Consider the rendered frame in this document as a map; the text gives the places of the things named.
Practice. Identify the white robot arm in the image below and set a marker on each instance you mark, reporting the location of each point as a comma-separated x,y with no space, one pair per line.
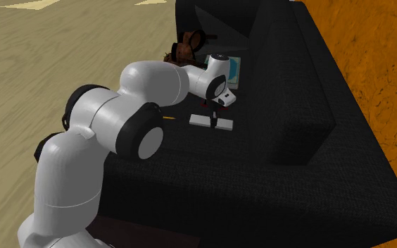
82,165

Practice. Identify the brown plush toy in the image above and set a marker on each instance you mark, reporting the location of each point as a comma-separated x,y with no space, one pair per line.
182,51

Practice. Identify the black sofa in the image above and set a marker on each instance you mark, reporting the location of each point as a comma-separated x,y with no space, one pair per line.
287,192

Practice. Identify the yellow pencil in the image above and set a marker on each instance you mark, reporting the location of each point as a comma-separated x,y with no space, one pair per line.
169,118

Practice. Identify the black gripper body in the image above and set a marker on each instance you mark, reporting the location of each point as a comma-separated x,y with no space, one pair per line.
213,109

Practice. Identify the teal book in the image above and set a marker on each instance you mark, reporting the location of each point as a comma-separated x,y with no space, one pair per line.
234,70

